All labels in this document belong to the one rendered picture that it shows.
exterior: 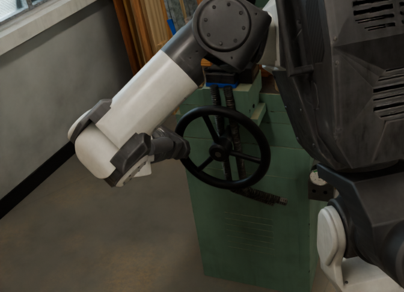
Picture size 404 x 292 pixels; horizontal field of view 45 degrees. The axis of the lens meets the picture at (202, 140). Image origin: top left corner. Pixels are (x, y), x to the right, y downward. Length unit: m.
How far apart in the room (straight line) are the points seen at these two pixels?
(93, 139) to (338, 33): 0.43
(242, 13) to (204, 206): 1.16
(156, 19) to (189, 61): 2.23
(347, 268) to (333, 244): 0.12
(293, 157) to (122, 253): 1.04
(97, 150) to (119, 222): 1.63
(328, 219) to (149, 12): 2.24
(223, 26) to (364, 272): 0.55
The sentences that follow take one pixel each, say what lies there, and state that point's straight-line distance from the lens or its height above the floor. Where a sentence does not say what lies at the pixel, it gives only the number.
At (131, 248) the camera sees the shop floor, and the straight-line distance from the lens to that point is 2.33.
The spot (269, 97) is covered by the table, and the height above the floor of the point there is 0.89.
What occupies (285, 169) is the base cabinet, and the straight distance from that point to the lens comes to 1.62.
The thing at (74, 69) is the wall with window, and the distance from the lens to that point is 2.96.
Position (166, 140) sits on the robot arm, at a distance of 1.14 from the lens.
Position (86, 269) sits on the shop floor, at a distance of 2.31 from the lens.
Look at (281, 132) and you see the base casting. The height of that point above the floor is 0.77.
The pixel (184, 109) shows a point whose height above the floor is 0.82.
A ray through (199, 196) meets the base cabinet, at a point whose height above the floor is 0.45.
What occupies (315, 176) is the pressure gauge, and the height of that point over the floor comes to 0.66.
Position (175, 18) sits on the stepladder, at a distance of 2.41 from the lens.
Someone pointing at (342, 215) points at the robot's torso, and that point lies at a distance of 0.90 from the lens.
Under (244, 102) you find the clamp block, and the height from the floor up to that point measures 0.92.
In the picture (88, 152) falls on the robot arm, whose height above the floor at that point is 1.16.
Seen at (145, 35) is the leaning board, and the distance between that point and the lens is 2.99.
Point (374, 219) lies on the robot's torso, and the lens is 0.80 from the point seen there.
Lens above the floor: 1.63
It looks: 34 degrees down
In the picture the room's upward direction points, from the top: 9 degrees counter-clockwise
